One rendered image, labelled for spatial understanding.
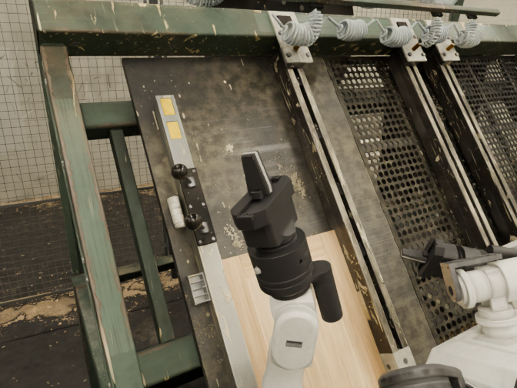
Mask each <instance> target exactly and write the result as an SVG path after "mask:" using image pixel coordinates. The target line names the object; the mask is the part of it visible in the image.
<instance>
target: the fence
mask: <svg viewBox="0 0 517 388"><path fill-rule="evenodd" d="M160 99H171V100H172V105H173V108H174V111H175V115H164V112H163V109H162V104H161V102H160ZM153 106H154V109H155V114H156V117H157V120H158V125H159V128H160V131H161V134H162V139H163V142H164V145H165V150H166V153H167V156H168V161H169V165H170V167H171V170H172V167H173V166H174V165H175V164H178V163H181V164H183V165H185V166H186V167H187V169H190V168H194V164H193V161H192V157H191V153H190V151H189V148H188V143H187V140H186V137H185V133H184V130H183V127H182V122H181V119H180V116H179V113H178V109H177V106H176V103H175V98H174V95H156V96H155V99H154V102H153ZM167 122H178V127H179V129H180V133H181V135H182V138H181V139H171V137H170V134H169V131H168V126H167ZM173 179H174V178H173ZM174 181H175V187H176V189H177V193H178V197H179V201H180V203H181V207H182V211H183V215H184V217H185V218H186V217H187V215H188V210H187V206H186V204H185V199H184V196H183V192H182V187H181V185H180V182H179V180H177V179H174ZM187 229H188V228H187ZM188 234H189V237H190V240H191V243H192V248H193V251H194V254H195V259H196V262H197V265H198V270H199V273H201V272H203V275H204V277H205V283H206V286H207V289H208V294H209V297H210V301H208V306H209V309H210V312H211V315H212V320H213V323H214V326H215V331H216V334H217V337H218V342H219V345H220V348H221V351H222V356H223V360H224V362H225V368H226V370H227V374H228V378H229V382H230V384H231V388H259V387H258V384H257V381H256V378H255V373H254V370H253V367H252V363H251V360H250V357H249V354H248V349H247V346H246V344H245V339H244V336H243V333H242V328H241V326H240V322H239V320H238V315H237V312H236V309H235V304H234V302H233V298H232V294H231V291H230V289H229V285H228V280H227V278H226V274H225V270H224V267H223V265H222V260H221V256H220V254H219V250H218V247H217V243H216V242H214V243H210V244H207V245H203V246H198V245H197V242H196V239H195V234H194V232H193V230H190V229H188Z"/></svg>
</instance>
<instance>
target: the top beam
mask: <svg viewBox="0 0 517 388"><path fill-rule="evenodd" d="M30 5H31V12H32V24H33V29H34V33H35V40H36V44H37V47H38V53H39V54H40V55H41V52H40V46H41V45H42V43H59V44H64V45H65V46H68V56H220V55H275V53H276V52H277V51H278V50H279V49H280V45H279V42H278V39H277V37H276V35H275V31H274V29H273V27H272V23H271V21H270V19H269V15H268V11H262V10H248V9H235V8H209V7H196V6H183V5H157V4H144V3H131V2H105V1H92V0H30ZM322 15H323V16H322V18H324V17H325V16H326V17H327V18H326V20H325V21H324V22H323V23H322V24H321V26H322V27H321V28H320V29H321V31H320V32H319V38H317V39H316V41H315V42H314V43H313V44H312V45H310V46H309V47H308V48H309V51H310V53H311V55H392V54H393V53H394V52H395V51H396V50H397V49H399V48H400V47H398V48H390V47H387V46H386V45H383V44H382V43H381V42H380V40H379V38H380V33H381V31H382V30H381V29H380V28H379V25H378V24H377V22H376V21H374V22H373V23H372V24H370V25H369V26H367V27H368V33H367V35H366V36H365V37H364V38H363V39H362V40H359V41H356V42H348V41H347V42H346V41H342V40H341V39H338V38H337V35H336V28H337V26H335V25H334V24H333V23H332V22H331V21H330V20H329V19H328V17H329V16H330V17H331V18H332V19H333V20H334V21H335V22H337V23H340V21H342V20H345V19H351V20H357V19H361V20H363V21H364V22H365V23H366V24H368V23H369V22H370V21H371V20H373V19H375V20H376V19H378V20H379V22H380V24H381V25H382V27H383V28H385V27H387V26H391V24H390V21H389V18H379V17H366V16H353V15H327V14H322ZM483 25H485V27H484V29H483V30H482V31H481V33H482V35H483V37H482V41H481V42H480V43H479V44H478V45H476V46H475V47H472V48H459V47H457V46H455V47H454V48H455V50H456V52H457V53H458V54H459V55H514V54H516V53H517V25H498V24H485V23H478V24H477V25H475V26H477V28H476V29H478V30H479V31H480V29H481V28H482V26H483Z"/></svg>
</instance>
